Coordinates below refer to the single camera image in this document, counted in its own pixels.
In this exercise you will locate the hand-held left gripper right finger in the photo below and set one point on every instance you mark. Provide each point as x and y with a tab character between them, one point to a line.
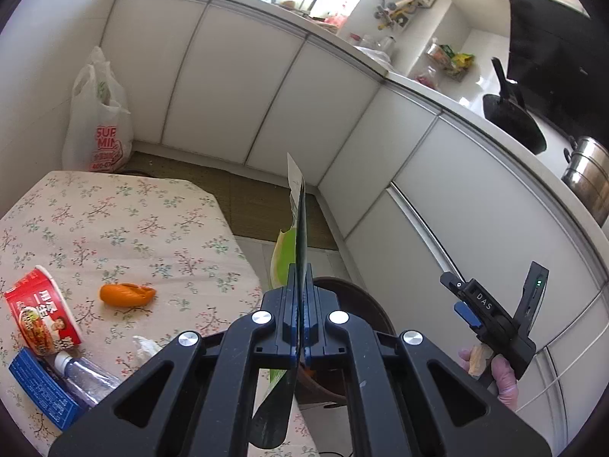
309	338

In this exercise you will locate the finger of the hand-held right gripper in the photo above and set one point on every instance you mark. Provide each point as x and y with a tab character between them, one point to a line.
452	281
466	315

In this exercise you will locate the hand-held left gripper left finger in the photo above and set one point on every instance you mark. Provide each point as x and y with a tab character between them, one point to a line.
285	304

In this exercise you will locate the green snack bag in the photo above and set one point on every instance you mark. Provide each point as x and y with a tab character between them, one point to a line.
285	262

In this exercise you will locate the brown round trash bin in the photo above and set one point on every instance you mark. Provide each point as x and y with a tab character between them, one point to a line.
366	304

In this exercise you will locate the white tissue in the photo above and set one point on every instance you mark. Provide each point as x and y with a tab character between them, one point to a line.
145	350

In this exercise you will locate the orange peel piece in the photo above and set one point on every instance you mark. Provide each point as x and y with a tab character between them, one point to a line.
126	294

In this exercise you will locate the clear plastic bottle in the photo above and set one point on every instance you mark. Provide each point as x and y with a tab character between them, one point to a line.
85	376

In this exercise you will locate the red instant noodle cup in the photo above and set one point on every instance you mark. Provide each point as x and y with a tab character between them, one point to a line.
43	314

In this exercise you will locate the blue cardboard box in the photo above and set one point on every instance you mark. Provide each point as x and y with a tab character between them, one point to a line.
38	385

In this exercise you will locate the person's right hand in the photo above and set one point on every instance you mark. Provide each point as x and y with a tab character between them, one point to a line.
504	383

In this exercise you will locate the stainless steel pot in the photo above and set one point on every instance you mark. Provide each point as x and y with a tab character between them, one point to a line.
587	176

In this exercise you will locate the black frying pan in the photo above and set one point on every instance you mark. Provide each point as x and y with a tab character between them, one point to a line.
514	123

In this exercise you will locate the white kitchen cabinets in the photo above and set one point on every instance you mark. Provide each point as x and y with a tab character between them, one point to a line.
333	128

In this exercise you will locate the white kitchen countertop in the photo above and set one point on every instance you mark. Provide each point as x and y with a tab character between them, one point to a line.
456	97

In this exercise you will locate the glass jar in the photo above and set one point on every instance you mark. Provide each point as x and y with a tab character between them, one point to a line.
388	45

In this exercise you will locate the white plastic shopping bag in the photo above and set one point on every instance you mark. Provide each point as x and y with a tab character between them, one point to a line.
100	143

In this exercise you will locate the black range hood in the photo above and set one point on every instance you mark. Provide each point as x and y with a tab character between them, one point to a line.
556	47

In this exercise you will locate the wall basket of seasoning packets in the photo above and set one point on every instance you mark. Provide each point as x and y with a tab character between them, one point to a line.
452	59

